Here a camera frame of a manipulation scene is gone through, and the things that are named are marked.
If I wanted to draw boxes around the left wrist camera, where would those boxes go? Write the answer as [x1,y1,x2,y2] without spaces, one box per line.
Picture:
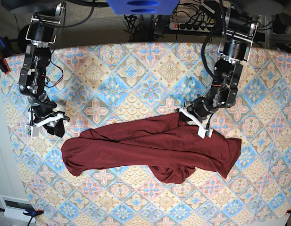
[197,127,213,139]

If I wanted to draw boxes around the dark red t-shirt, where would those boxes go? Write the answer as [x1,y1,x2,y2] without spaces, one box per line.
[61,113,242,184]

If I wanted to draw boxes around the white power strip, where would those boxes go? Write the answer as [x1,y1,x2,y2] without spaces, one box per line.
[168,22,213,33]

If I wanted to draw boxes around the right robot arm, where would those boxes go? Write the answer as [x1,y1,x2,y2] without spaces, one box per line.
[18,2,69,137]

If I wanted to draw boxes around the patterned tile tablecloth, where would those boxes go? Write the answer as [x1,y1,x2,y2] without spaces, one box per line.
[0,43,291,226]

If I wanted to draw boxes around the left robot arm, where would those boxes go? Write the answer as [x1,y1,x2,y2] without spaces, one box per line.
[183,1,261,121]

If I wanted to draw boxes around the blue clamp lower left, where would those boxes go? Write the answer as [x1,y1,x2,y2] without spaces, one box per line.
[0,208,44,226]

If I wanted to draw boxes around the black round stool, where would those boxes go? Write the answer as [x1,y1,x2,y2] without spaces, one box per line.
[17,25,31,53]

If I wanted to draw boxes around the white wall vent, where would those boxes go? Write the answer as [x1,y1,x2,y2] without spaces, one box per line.
[0,195,33,223]

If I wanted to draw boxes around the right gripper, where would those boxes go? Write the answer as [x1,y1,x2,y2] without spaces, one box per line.
[28,95,70,137]

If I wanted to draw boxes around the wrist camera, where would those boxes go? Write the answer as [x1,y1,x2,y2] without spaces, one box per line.
[197,127,213,139]
[25,125,40,137]

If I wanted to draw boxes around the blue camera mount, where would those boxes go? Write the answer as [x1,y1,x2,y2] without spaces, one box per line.
[107,0,180,15]

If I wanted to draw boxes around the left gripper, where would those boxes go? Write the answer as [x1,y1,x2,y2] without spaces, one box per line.
[174,97,215,122]

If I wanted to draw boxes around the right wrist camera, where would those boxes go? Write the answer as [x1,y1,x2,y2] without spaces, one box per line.
[25,125,40,137]

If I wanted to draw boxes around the black orange clamp left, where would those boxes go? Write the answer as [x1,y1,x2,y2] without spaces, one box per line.
[0,55,10,74]

